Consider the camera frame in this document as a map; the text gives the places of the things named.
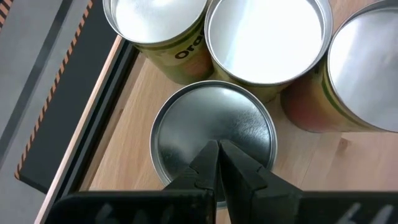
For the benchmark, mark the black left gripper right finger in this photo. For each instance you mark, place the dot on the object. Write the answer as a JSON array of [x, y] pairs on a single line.
[[255, 202]]

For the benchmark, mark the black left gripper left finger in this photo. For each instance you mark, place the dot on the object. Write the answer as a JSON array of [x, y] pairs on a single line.
[[186, 208]]

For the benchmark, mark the orange printed silver-top can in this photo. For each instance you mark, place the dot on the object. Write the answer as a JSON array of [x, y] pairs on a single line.
[[211, 115]]

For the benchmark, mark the yellow patterned silver-top can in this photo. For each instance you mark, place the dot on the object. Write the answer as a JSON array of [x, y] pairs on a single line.
[[264, 40]]

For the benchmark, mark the large red orange printed can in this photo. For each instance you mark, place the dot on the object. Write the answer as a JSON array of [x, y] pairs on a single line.
[[367, 68]]

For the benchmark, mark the green orange printed can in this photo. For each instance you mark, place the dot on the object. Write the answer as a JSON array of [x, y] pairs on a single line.
[[155, 18]]

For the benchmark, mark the black floor mat striped edge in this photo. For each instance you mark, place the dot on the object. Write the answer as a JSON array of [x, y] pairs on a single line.
[[71, 93], [3, 12]]

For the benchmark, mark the black aluminium table frame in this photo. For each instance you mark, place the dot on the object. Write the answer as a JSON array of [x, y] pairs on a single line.
[[102, 109]]

